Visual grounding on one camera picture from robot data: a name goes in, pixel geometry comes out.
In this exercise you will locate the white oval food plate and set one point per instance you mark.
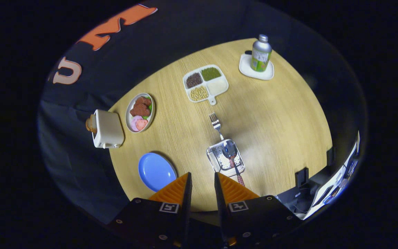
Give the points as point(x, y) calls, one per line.
point(128, 117)

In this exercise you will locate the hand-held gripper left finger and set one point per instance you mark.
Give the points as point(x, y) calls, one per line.
point(187, 214)

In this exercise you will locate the white divided dish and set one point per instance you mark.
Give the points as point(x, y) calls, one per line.
point(218, 86)

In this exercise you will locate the brown toast slices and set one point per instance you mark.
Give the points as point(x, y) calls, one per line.
point(90, 124)

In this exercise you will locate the green mung beans pile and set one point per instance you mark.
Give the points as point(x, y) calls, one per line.
point(210, 73)

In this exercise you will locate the black bracket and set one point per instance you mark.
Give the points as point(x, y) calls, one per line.
point(302, 177)

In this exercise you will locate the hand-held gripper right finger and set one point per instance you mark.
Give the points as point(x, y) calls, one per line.
point(219, 211)

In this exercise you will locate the green lettuce leaf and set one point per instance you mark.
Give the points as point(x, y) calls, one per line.
point(150, 106)

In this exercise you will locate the dark red beans pile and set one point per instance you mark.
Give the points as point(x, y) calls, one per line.
point(194, 80)

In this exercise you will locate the blue round plate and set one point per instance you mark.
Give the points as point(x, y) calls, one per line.
point(155, 171)

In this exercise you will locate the cream white toaster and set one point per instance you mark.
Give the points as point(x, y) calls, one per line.
point(109, 129)

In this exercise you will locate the brown steak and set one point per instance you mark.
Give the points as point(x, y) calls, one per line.
point(140, 108)

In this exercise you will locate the yellow soybeans pile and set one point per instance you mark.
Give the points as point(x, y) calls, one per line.
point(199, 93)

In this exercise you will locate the steel cutlery basket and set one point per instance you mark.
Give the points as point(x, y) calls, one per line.
point(216, 158)

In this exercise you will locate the reddish ham slice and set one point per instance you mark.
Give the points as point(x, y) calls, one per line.
point(142, 124)

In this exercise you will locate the green label metal bottle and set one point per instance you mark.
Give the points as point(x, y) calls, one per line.
point(261, 55)

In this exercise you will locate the pale pink ham slice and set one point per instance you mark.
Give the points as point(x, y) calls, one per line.
point(134, 121)

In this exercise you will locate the small white saucer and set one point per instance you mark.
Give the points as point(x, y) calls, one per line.
point(245, 68)

